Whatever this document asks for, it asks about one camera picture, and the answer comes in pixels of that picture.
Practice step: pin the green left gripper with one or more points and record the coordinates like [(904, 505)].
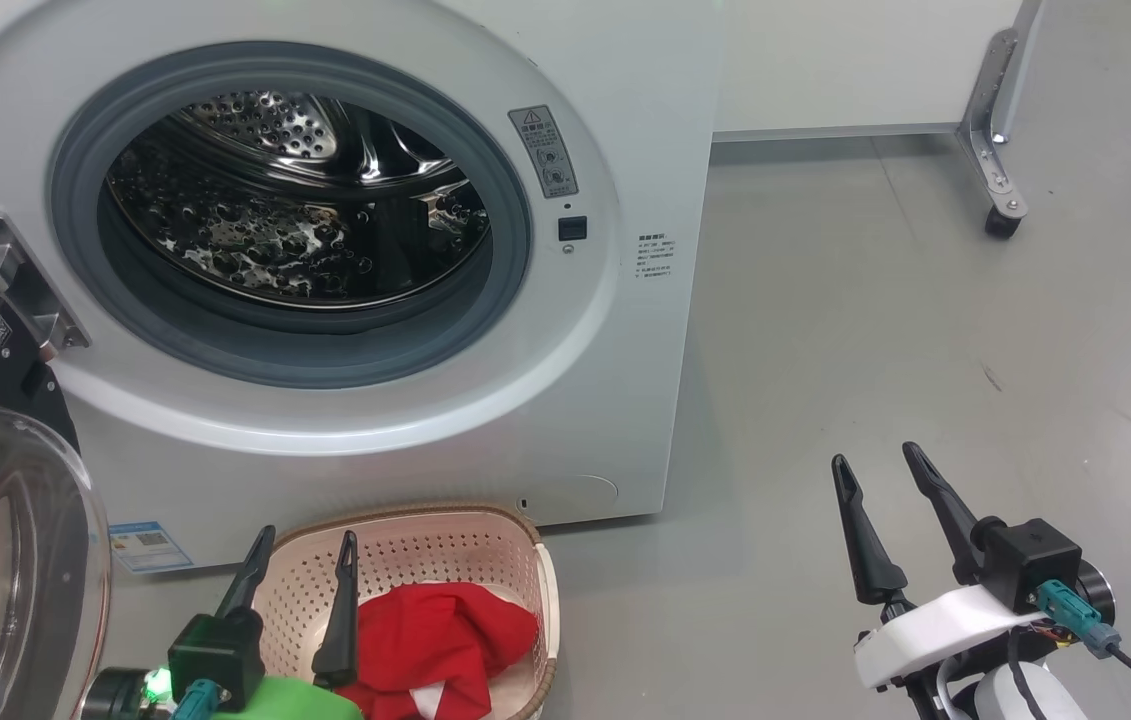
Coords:
[(295, 702)]

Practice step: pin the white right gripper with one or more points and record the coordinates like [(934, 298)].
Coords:
[(935, 630)]

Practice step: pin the red cloth garment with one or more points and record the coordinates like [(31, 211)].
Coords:
[(435, 640)]

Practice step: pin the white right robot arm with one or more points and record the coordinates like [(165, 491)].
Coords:
[(1045, 700)]

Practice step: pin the cream perforated laundry basket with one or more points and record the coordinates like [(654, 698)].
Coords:
[(425, 550)]

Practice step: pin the grey rubber door gasket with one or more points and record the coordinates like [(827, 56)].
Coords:
[(225, 340)]

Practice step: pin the white front-load washing machine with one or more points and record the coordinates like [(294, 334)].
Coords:
[(575, 380)]

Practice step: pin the metal door hinge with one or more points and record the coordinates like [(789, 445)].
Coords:
[(20, 280)]

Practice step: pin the black door latch socket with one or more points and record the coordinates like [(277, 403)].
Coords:
[(572, 228)]

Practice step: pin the blue energy label sticker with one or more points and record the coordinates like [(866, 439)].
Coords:
[(150, 545)]

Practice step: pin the black silver cylinder module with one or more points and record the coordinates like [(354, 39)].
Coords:
[(1097, 590), (120, 695)]

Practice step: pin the small printed text label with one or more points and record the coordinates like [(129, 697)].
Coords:
[(656, 257)]

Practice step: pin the white partition panel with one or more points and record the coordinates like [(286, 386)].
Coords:
[(825, 60)]

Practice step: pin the grey warning sticker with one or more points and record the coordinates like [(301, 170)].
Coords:
[(545, 152)]

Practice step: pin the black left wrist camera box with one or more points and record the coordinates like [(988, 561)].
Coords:
[(215, 655)]

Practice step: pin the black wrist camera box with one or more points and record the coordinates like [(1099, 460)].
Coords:
[(215, 655), (1030, 560)]

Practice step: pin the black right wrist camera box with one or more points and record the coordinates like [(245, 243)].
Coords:
[(1030, 560)]

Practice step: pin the metal foot bracket with caster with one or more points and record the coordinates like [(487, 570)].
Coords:
[(990, 160)]

